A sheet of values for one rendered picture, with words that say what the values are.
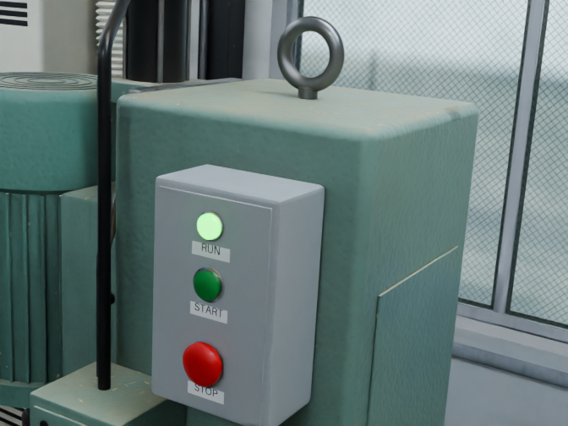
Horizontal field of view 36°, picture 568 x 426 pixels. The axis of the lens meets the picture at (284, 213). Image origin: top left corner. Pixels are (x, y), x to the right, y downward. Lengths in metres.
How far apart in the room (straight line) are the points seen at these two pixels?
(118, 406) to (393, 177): 0.26
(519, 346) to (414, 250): 1.39
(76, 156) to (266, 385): 0.33
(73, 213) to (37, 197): 0.05
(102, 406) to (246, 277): 0.17
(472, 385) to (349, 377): 1.52
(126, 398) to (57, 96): 0.28
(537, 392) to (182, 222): 1.57
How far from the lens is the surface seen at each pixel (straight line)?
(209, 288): 0.57
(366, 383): 0.64
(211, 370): 0.59
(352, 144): 0.57
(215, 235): 0.56
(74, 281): 0.81
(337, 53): 0.69
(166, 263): 0.60
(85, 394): 0.69
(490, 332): 2.09
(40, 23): 2.33
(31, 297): 0.86
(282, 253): 0.55
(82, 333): 0.82
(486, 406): 2.14
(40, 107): 0.81
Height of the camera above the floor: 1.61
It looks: 15 degrees down
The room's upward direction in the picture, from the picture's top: 3 degrees clockwise
